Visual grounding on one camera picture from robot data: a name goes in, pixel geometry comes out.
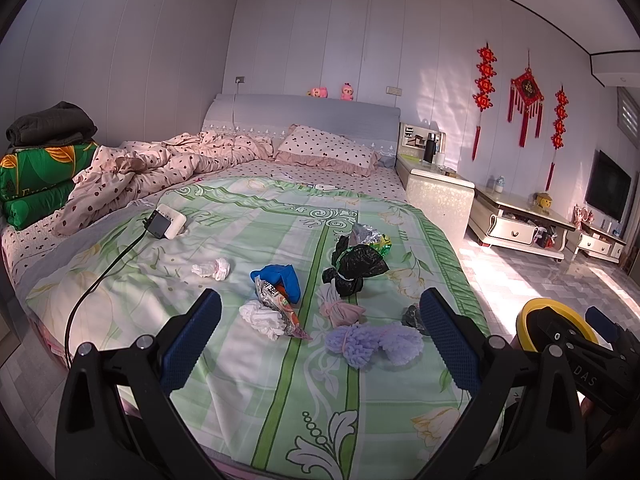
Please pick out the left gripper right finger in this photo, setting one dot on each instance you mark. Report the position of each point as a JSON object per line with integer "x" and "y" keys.
{"x": 523, "y": 420}

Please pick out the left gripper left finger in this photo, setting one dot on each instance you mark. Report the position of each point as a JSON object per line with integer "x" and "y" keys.
{"x": 116, "y": 419}

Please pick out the purple foam net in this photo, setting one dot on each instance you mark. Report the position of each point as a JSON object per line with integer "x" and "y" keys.
{"x": 401, "y": 344}
{"x": 358, "y": 344}

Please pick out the small dark wrapper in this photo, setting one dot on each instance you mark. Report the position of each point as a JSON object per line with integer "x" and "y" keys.
{"x": 411, "y": 317}

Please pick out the white tissue wad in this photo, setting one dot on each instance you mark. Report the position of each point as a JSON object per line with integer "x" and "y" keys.
{"x": 264, "y": 320}

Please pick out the silver snack wrapper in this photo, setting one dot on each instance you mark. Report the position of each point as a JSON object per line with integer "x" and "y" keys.
{"x": 270, "y": 297}

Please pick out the pink cloth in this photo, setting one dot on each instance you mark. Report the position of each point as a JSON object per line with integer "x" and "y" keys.
{"x": 337, "y": 310}

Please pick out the blue glove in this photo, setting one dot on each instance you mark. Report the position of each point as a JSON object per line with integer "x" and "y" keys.
{"x": 278, "y": 275}

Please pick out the black plastic bag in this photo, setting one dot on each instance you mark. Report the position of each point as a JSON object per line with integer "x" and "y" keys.
{"x": 351, "y": 265}

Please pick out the green biscuit wrapper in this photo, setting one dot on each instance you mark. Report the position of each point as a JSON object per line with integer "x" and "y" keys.
{"x": 369, "y": 236}

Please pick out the yellow rimmed black trash bin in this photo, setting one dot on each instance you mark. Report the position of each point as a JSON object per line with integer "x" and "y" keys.
{"x": 544, "y": 322}

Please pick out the small white side cabinet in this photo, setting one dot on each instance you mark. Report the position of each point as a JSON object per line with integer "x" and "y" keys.
{"x": 594, "y": 243}

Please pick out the yellow toy on stand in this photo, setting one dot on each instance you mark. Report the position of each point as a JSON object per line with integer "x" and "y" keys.
{"x": 542, "y": 200}

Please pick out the white tv stand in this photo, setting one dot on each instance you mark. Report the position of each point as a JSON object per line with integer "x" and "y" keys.
{"x": 514, "y": 222}

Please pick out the polka dot bed sheet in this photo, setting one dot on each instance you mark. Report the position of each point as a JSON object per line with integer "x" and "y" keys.
{"x": 26, "y": 250}

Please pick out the white power adapter box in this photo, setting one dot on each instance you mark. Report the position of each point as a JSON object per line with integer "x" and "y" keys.
{"x": 165, "y": 222}

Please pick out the white bedside cabinet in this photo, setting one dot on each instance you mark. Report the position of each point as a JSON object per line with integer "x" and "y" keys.
{"x": 445, "y": 199}

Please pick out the pink polka dot duvet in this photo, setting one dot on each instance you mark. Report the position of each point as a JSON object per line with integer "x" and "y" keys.
{"x": 118, "y": 176}

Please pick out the black thermos bottle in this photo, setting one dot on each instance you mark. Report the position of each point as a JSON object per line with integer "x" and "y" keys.
{"x": 430, "y": 148}

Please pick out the bedside organizer shelf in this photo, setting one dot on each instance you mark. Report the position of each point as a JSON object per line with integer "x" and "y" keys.
{"x": 413, "y": 141}

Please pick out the red knot centre ornament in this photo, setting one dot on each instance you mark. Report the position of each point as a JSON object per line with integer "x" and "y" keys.
{"x": 526, "y": 99}

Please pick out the dark folded blanket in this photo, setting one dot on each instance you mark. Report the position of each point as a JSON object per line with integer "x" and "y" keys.
{"x": 60, "y": 125}

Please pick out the grey bed headboard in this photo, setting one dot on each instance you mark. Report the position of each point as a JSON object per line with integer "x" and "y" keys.
{"x": 375, "y": 126}

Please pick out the polka dot pillow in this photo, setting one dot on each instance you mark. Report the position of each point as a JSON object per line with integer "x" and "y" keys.
{"x": 312, "y": 147}

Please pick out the pink plush toy right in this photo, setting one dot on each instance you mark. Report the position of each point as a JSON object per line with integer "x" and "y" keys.
{"x": 347, "y": 92}

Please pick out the pink plush toy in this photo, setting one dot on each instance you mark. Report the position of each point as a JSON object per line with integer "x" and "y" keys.
{"x": 318, "y": 92}
{"x": 347, "y": 92}

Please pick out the pink plush toy left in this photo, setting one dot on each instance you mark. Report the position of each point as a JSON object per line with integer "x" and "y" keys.
{"x": 318, "y": 92}

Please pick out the black wall television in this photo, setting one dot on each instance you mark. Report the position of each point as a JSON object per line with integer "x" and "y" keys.
{"x": 608, "y": 186}

